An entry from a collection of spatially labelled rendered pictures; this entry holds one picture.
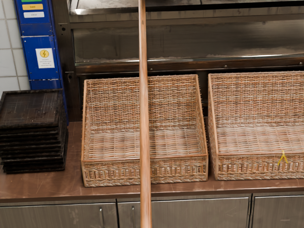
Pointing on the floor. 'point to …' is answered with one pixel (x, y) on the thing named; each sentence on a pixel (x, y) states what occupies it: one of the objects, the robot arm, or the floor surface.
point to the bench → (12, 183)
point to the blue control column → (31, 46)
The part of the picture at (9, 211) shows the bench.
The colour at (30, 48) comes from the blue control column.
